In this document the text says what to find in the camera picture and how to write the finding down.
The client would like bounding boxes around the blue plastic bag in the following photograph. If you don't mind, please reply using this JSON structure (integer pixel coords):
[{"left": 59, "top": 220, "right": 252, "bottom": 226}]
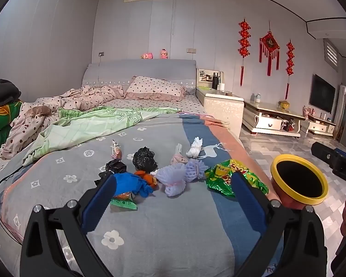
[{"left": 113, "top": 172, "right": 154, "bottom": 199}]

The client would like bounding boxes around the white bedside cabinet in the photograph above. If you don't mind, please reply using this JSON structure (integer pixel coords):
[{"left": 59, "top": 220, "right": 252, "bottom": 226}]
[{"left": 195, "top": 69, "right": 245, "bottom": 135}]

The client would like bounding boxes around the pink grey sock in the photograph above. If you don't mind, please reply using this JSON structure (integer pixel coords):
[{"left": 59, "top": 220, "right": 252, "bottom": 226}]
[{"left": 170, "top": 144, "right": 189, "bottom": 165}]

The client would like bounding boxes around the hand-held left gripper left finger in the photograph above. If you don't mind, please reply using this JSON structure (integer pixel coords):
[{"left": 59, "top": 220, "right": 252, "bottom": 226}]
[{"left": 20, "top": 175, "right": 118, "bottom": 277}]

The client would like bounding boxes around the white television stand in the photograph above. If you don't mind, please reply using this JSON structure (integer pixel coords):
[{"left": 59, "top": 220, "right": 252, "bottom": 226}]
[{"left": 244, "top": 100, "right": 306, "bottom": 138}]

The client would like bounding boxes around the white standing air conditioner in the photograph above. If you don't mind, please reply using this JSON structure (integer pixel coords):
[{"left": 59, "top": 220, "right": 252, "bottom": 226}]
[{"left": 336, "top": 84, "right": 346, "bottom": 135}]

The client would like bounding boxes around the large crumpled black plastic bag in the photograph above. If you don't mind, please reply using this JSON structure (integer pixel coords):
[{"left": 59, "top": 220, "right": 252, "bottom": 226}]
[{"left": 133, "top": 147, "right": 158, "bottom": 171}]

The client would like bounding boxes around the dark cloth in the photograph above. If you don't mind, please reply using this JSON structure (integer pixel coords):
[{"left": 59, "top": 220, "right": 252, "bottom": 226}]
[{"left": 0, "top": 79, "right": 22, "bottom": 107}]

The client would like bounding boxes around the black television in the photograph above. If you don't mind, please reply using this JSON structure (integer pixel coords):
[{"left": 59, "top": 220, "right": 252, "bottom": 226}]
[{"left": 309, "top": 74, "right": 336, "bottom": 114}]

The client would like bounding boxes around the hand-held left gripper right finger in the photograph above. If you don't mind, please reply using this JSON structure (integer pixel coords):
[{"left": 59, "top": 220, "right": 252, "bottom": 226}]
[{"left": 231, "top": 172, "right": 328, "bottom": 277}]

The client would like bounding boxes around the green patterned quilt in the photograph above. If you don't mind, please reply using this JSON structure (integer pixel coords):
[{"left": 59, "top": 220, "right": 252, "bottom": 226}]
[{"left": 22, "top": 107, "right": 182, "bottom": 166}]

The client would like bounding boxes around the yellow-rimmed waste bin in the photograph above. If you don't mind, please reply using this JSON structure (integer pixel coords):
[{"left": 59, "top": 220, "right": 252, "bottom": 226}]
[{"left": 270, "top": 154, "right": 330, "bottom": 210}]

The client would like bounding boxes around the red diamond tassel hanging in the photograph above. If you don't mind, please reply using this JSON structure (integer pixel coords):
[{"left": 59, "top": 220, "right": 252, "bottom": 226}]
[{"left": 259, "top": 21, "right": 281, "bottom": 77}]

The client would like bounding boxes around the purple foam fruit net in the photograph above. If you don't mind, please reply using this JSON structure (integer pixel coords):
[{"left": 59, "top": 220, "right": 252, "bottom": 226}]
[{"left": 185, "top": 158, "right": 209, "bottom": 183}]

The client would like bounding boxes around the printed snack wrapper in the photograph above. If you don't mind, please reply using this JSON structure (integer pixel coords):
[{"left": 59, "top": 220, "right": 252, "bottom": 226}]
[{"left": 111, "top": 139, "right": 124, "bottom": 160}]

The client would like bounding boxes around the pink polka dot pillow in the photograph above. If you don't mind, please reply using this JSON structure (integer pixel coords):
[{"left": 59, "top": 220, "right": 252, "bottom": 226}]
[{"left": 125, "top": 76, "right": 188, "bottom": 102}]

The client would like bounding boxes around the green printed cloth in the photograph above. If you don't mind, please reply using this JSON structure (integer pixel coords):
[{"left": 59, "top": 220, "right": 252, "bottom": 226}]
[{"left": 0, "top": 101, "right": 22, "bottom": 156}]

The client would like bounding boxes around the person's right forearm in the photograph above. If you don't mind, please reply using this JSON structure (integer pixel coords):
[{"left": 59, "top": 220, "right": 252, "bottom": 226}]
[{"left": 331, "top": 235, "right": 346, "bottom": 277}]

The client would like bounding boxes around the grey flower print blanket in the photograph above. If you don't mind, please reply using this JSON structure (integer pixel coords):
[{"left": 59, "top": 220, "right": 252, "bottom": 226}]
[{"left": 0, "top": 112, "right": 280, "bottom": 277}]

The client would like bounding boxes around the small white drawer cabinet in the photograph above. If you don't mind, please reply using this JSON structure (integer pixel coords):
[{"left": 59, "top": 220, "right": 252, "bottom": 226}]
[{"left": 306, "top": 114, "right": 337, "bottom": 137}]

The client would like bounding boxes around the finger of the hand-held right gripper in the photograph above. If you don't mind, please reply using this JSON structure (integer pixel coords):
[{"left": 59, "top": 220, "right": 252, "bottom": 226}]
[{"left": 311, "top": 141, "right": 346, "bottom": 169}]

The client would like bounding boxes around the green snack wrapper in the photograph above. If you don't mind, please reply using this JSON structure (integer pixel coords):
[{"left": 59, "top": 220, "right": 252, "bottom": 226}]
[{"left": 110, "top": 193, "right": 138, "bottom": 211}]

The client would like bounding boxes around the green yellow snack bag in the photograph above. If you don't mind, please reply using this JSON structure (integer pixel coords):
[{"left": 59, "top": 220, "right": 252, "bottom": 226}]
[{"left": 205, "top": 159, "right": 269, "bottom": 198}]

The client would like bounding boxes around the orange peel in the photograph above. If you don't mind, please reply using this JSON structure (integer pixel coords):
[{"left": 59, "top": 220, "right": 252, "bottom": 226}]
[{"left": 133, "top": 170, "right": 158, "bottom": 187}]

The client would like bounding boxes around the long red knot hanging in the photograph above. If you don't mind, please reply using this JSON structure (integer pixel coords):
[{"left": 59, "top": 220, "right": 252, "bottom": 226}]
[{"left": 238, "top": 20, "right": 252, "bottom": 86}]

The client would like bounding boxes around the pink polka dot quilt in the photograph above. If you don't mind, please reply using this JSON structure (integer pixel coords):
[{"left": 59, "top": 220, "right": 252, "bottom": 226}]
[{"left": 1, "top": 85, "right": 124, "bottom": 160}]

